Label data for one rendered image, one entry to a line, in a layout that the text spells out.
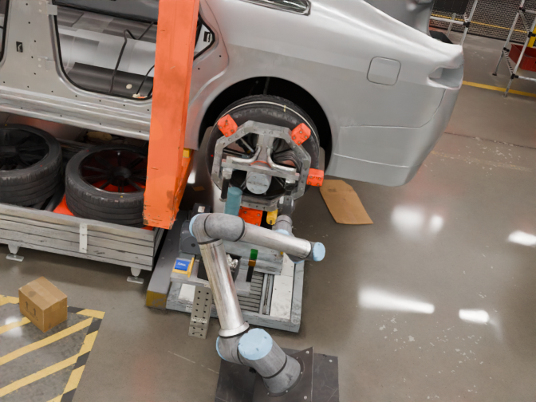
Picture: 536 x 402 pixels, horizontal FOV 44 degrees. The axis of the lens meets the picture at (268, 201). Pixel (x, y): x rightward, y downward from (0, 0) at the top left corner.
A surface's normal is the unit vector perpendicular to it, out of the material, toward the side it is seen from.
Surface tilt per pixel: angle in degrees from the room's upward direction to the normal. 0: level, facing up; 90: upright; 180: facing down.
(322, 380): 0
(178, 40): 90
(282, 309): 0
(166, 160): 90
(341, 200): 2
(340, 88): 90
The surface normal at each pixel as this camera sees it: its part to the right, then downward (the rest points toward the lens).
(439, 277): 0.16, -0.81
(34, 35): -0.08, 0.54
